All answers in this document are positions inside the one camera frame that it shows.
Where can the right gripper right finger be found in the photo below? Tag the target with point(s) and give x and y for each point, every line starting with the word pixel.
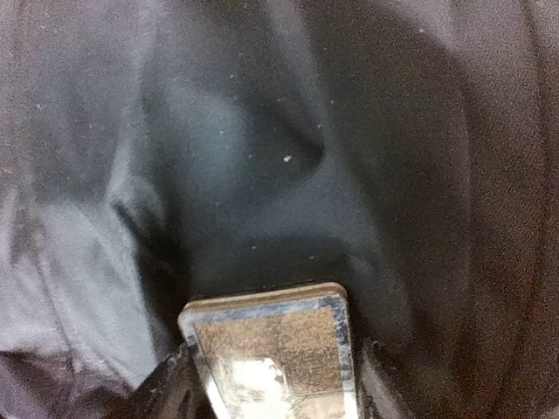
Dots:
pixel 393 386

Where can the green hard-shell suitcase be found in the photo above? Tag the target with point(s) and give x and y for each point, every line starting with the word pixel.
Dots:
pixel 157 151

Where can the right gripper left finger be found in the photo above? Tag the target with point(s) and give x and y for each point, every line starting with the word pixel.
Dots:
pixel 170 391

